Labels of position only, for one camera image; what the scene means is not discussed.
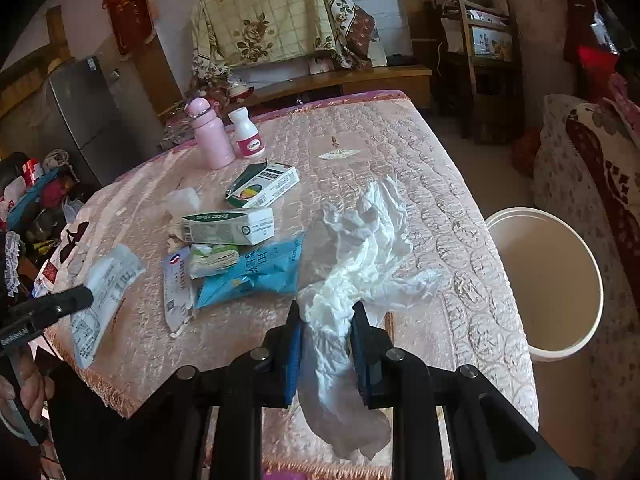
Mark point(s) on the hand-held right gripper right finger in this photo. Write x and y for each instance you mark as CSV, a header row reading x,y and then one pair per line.
x,y
361,360

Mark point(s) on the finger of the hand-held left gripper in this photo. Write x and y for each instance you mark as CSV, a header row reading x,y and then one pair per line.
x,y
65,301

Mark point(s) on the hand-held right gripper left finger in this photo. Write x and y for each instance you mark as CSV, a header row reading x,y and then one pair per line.
x,y
295,355

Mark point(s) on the white printed plastic wrapper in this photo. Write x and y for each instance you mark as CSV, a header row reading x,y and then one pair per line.
x,y
107,295

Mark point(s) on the large white tissue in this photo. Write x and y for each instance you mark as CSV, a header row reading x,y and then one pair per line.
x,y
370,250

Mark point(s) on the white plastic bucket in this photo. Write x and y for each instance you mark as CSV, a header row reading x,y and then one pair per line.
x,y
545,285

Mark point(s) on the person's left hand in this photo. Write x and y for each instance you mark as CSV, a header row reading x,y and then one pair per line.
x,y
30,380

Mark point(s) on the blue snack packet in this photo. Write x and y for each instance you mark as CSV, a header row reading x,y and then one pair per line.
x,y
255,270

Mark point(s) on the pile of household clutter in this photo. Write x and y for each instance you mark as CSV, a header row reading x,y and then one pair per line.
x,y
35,195

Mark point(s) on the white packet red blue label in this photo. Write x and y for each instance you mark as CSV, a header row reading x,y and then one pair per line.
x,y
177,290

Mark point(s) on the small green white packet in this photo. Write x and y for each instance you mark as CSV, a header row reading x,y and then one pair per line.
x,y
215,260

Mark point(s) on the small white translucent cup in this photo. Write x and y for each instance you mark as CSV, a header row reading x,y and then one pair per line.
x,y
182,202

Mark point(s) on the grey refrigerator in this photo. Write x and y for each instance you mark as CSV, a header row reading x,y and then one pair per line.
x,y
85,115

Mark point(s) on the pink thermos bottle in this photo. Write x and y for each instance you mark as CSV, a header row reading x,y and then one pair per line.
x,y
210,135

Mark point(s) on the white pill bottle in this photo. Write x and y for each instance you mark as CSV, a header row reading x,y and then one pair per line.
x,y
247,135

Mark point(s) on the sofa with floral cover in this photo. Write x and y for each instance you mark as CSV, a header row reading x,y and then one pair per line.
x,y
575,210

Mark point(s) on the wooden bench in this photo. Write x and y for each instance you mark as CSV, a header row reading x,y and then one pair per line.
x,y
360,80

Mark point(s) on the red hanging decoration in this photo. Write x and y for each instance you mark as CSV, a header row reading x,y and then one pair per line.
x,y
130,10

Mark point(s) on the wooden shelf rack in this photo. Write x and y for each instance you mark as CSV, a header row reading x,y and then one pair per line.
x,y
470,60

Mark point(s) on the cream floral blanket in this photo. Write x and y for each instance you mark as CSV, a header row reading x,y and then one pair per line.
x,y
270,10

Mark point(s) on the red plastic bag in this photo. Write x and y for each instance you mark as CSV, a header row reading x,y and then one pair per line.
x,y
597,62

